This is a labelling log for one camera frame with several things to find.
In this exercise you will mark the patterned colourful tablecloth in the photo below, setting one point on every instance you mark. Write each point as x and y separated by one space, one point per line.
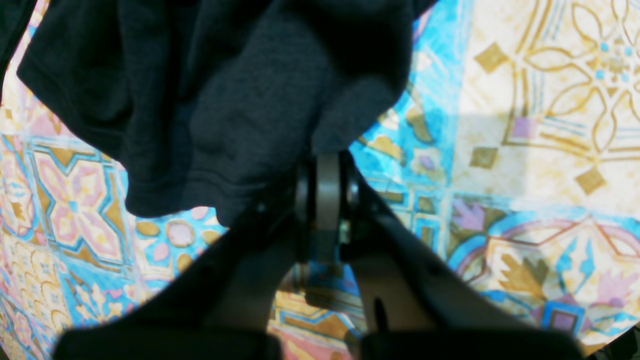
513 154

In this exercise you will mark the black t-shirt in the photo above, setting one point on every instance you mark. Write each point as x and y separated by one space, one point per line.
205 102

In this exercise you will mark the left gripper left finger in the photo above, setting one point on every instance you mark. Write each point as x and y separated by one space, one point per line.
220 306

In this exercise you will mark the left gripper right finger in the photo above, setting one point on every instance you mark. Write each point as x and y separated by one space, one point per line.
415 307

